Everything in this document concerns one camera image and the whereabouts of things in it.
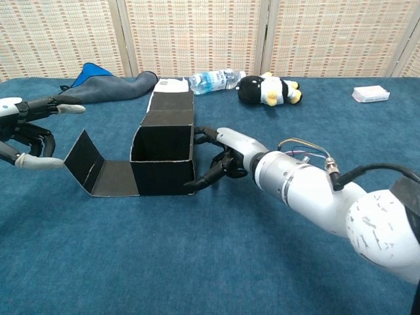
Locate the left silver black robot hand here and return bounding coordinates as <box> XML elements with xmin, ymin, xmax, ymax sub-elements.
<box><xmin>0</xmin><ymin>95</ymin><xmax>87</xmax><ymax>171</ymax></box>

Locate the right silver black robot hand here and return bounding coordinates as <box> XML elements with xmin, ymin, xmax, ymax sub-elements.
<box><xmin>183</xmin><ymin>126</ymin><xmax>270</xmax><ymax>192</ymax></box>

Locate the black cardboard box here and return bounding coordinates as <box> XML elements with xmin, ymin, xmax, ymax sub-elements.
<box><xmin>64</xmin><ymin>90</ymin><xmax>197</xmax><ymax>198</ymax></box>

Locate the blue cloth-covered table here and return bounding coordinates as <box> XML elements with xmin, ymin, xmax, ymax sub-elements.
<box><xmin>0</xmin><ymin>77</ymin><xmax>420</xmax><ymax>315</ymax></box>

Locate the black white penguin plush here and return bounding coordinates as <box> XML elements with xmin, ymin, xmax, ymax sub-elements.
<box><xmin>236</xmin><ymin>72</ymin><xmax>303</xmax><ymax>108</ymax></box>

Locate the clear plastic water bottle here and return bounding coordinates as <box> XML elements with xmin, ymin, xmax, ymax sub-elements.
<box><xmin>189</xmin><ymin>68</ymin><xmax>247</xmax><ymax>96</ymax></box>

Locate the woven bamboo screen panel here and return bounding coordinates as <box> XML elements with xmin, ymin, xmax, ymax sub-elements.
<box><xmin>116</xmin><ymin>0</ymin><xmax>268</xmax><ymax>79</ymax></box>
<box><xmin>0</xmin><ymin>0</ymin><xmax>127</xmax><ymax>83</ymax></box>
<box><xmin>262</xmin><ymin>0</ymin><xmax>417</xmax><ymax>78</ymax></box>

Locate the grey and blue cloth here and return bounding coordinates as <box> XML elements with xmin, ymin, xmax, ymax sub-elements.
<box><xmin>57</xmin><ymin>62</ymin><xmax>158</xmax><ymax>105</ymax></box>

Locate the white paper packet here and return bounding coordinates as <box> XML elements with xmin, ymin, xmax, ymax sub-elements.
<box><xmin>146</xmin><ymin>77</ymin><xmax>190</xmax><ymax>112</ymax></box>

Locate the pink tissue pack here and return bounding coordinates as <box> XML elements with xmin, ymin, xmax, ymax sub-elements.
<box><xmin>351</xmin><ymin>85</ymin><xmax>390</xmax><ymax>104</ymax></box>

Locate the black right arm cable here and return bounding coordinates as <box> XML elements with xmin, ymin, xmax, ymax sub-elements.
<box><xmin>326</xmin><ymin>157</ymin><xmax>420</xmax><ymax>192</ymax></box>

